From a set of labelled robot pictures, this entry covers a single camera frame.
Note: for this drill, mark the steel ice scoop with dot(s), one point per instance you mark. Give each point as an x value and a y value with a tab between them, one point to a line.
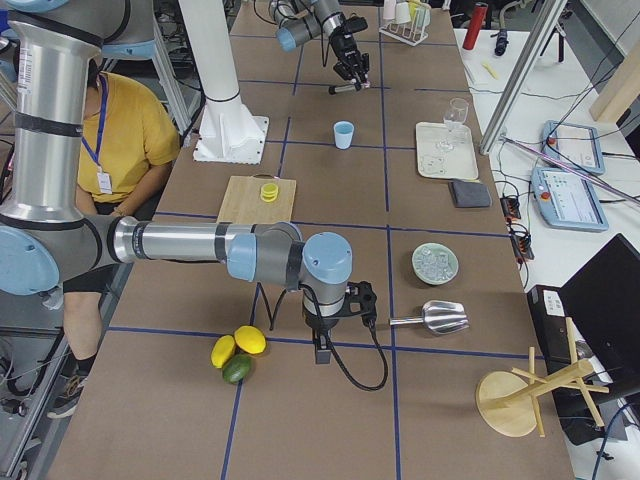
438	317

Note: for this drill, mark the wooden cup tree stand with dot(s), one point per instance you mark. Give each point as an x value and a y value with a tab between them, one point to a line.
508	401

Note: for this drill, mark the red bottle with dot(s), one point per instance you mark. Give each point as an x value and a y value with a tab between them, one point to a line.
475	26

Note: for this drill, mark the black laptop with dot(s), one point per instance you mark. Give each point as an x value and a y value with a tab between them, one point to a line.
602	298

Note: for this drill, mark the yellow lemon upper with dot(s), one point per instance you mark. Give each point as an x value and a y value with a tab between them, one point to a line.
250	339

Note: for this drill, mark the near blue teach pendant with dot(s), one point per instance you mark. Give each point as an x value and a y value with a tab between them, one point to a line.
567	201

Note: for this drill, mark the white wire cup rack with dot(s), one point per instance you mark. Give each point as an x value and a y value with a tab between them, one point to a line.
406	21

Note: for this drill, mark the aluminium frame post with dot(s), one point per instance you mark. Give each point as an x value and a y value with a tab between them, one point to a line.
541	31

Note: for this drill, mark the green bowl of ice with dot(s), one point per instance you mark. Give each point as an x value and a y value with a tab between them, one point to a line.
434	263

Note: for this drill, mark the person in yellow shirt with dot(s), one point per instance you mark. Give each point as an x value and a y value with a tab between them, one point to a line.
129	145

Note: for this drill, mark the steel muddler black tip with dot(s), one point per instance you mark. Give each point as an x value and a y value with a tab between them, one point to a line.
348	87

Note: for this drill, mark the bamboo cutting board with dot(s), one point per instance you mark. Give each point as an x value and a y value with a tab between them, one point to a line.
243	203

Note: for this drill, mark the green lime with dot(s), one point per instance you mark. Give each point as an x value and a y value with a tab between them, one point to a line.
237	368

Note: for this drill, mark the blue teach pendant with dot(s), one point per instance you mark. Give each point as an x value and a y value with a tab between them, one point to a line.
573	144
567	201

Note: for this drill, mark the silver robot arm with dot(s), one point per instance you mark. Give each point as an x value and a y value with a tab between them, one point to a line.
301	21
46	239

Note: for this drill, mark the black folded umbrella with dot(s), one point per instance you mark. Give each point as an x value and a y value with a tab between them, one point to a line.
501	42

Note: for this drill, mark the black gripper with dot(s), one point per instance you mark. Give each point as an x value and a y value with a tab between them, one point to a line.
320	322
346	47

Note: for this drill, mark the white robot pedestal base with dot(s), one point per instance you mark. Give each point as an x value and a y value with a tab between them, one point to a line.
228	132

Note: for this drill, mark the far blue teach pendant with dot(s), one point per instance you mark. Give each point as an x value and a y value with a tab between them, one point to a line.
573	144

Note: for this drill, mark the cream bear tray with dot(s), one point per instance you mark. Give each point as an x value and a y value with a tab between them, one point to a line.
441	154

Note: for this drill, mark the yellow lemon slices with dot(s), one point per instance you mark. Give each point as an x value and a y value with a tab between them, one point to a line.
269	192

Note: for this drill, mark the clear wine glass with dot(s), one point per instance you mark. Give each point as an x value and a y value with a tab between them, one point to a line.
454	116

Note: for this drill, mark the light blue cup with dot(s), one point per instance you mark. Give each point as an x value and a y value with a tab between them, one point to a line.
343	134

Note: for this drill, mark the yellow lemon left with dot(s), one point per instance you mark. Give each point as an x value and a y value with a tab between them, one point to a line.
222	351

